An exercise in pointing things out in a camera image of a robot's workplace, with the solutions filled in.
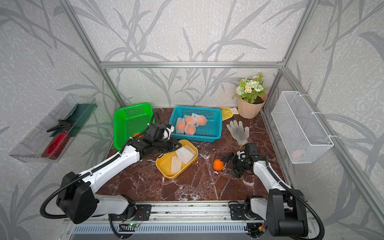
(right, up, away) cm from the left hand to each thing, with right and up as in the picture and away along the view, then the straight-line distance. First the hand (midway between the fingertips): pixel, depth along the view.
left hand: (182, 145), depth 79 cm
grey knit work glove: (+37, +5, +26) cm, 45 cm away
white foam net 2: (+5, -6, +11) cm, 13 cm away
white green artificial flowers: (+39, +32, +9) cm, 51 cm away
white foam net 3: (+2, -5, -2) cm, 6 cm away
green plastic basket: (-45, +14, +33) cm, 57 cm away
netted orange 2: (+2, +8, +20) cm, 21 cm away
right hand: (+24, -11, +5) cm, 27 cm away
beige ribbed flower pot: (+45, +21, +28) cm, 57 cm away
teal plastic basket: (+17, +5, +26) cm, 32 cm away
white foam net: (-5, -12, +8) cm, 15 cm away
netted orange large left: (-4, +10, +23) cm, 25 cm away
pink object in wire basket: (+56, -3, -8) cm, 57 cm away
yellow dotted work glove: (+31, +20, +37) cm, 52 cm away
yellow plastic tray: (-9, -13, +10) cm, 18 cm away
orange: (-34, +4, +22) cm, 41 cm away
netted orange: (+2, +14, +26) cm, 30 cm away
